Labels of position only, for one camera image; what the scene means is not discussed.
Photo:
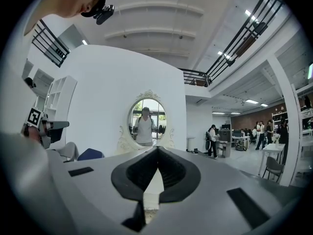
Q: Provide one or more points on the grey drawer cabinet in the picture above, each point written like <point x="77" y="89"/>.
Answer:
<point x="224" y="143"/>

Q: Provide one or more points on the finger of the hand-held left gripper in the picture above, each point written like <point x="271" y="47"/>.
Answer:
<point x="60" y="124"/>
<point x="56" y="136"/>

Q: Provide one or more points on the white cubby bookshelf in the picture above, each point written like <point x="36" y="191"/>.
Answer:
<point x="61" y="94"/>

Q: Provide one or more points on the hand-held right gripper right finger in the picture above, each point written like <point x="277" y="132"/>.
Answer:
<point x="215" y="204"/>

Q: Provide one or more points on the small white table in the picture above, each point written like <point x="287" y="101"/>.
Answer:
<point x="274" y="148"/>

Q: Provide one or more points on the grey padded chair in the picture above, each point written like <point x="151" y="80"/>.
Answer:
<point x="274" y="166"/>

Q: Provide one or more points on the person's left forearm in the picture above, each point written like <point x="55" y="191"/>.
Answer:
<point x="30" y="132"/>

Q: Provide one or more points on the black balcony railing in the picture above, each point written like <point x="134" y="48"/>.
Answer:
<point x="49" y="45"/>
<point x="234" y="50"/>

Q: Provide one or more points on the blue upholstered chair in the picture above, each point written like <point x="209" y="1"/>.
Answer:
<point x="90" y="154"/>

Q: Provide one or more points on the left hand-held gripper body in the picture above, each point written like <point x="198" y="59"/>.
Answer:
<point x="40" y="124"/>

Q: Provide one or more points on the person's head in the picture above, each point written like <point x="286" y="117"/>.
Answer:
<point x="68" y="1"/>

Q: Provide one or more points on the white oval ornate mirror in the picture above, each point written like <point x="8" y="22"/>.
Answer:
<point x="146" y="121"/>

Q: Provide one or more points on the vase of white flowers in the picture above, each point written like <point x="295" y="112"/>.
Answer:
<point x="276" y="138"/>

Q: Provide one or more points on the white metal shelf rack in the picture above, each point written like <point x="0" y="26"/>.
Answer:
<point x="305" y="116"/>

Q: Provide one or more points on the ceiling light panel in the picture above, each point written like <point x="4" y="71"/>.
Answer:
<point x="264" y="105"/>
<point x="252" y="101"/>

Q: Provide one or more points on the person's white shirt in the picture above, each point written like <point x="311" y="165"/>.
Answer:
<point x="24" y="180"/>

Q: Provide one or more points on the black head-mounted camera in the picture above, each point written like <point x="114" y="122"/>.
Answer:
<point x="105" y="13"/>

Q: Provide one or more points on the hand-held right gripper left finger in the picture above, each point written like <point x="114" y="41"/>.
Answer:
<point x="102" y="192"/>

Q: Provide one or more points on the grey shell chair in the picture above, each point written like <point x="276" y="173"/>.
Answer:
<point x="71" y="150"/>

